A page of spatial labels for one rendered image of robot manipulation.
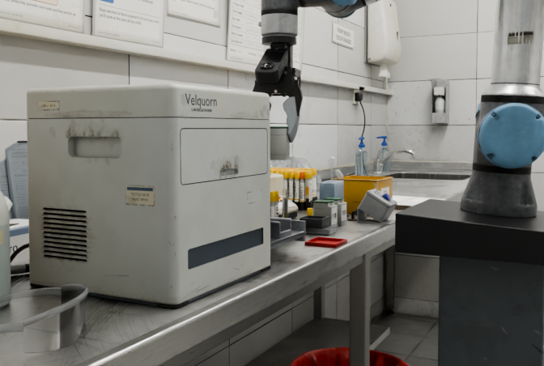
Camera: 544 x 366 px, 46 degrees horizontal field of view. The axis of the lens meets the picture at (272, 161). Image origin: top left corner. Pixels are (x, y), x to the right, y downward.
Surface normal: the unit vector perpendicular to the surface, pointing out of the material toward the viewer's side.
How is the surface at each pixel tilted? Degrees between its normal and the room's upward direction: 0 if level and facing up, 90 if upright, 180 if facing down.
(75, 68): 90
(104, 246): 90
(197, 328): 90
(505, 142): 98
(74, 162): 90
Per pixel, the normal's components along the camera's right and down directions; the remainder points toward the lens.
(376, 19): -0.45, 0.04
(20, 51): 0.89, 0.02
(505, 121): -0.27, 0.19
